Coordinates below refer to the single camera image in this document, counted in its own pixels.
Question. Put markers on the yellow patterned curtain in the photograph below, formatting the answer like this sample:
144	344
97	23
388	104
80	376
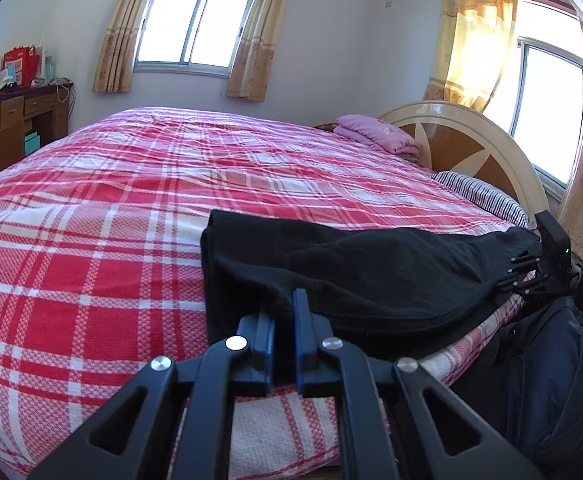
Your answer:
471	35

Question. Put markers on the teal box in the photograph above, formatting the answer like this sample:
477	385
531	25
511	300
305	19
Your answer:
31	143

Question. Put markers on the large window beside headboard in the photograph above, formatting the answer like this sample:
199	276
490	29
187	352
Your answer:
546	110

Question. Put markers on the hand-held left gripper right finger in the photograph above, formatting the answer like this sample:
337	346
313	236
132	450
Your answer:
301	350

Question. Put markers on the beige patterned curtain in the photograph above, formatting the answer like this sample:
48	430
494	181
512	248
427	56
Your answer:
261	45
121	35

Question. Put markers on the pink folded quilt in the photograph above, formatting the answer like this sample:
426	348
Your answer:
376	132

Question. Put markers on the wooden desk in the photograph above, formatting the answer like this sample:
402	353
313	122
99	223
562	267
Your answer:
1	130

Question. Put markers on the person's dark jacket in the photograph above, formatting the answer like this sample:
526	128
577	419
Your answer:
541	385

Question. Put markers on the red plaid bed sheet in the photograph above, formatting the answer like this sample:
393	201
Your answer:
121	240

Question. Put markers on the black pants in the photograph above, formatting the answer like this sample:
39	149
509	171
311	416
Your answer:
371	280

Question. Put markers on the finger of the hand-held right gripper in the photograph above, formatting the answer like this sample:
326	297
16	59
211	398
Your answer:
525	261
519	285

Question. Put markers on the sliding window with sill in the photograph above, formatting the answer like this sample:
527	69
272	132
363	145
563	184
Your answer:
199	22

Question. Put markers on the pale blue bag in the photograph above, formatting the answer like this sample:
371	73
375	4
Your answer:
51	67

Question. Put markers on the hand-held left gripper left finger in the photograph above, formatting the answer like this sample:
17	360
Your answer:
267	355

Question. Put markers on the striped pillow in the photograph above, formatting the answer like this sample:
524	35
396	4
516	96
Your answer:
486	197

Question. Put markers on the cream and brown headboard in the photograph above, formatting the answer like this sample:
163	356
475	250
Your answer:
471	145

